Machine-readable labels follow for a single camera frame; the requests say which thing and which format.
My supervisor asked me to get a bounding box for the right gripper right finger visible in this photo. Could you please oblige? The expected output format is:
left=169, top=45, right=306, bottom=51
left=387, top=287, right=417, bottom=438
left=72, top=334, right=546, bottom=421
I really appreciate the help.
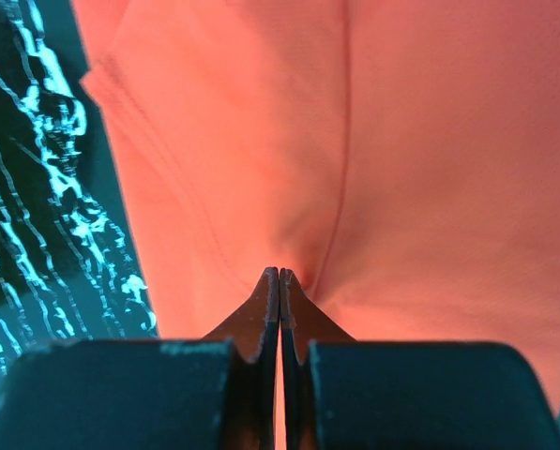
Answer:
left=279, top=269, right=560, bottom=449

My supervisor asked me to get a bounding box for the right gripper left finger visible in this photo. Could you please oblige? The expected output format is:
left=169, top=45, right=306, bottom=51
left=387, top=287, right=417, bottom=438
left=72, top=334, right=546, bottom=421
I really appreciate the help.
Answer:
left=0, top=268, right=280, bottom=449

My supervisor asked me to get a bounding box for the orange t shirt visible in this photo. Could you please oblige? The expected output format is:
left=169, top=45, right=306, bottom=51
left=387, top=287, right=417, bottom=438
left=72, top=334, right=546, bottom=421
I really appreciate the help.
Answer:
left=72, top=1, right=560, bottom=419

